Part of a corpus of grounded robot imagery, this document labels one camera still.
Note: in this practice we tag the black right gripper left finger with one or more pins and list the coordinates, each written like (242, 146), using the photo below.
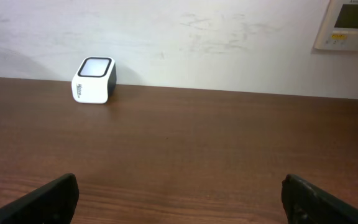
(52, 203)

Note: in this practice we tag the white wall control panel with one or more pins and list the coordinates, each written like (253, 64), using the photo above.
(339, 28)

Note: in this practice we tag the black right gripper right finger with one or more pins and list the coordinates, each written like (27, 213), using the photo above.
(304, 202)

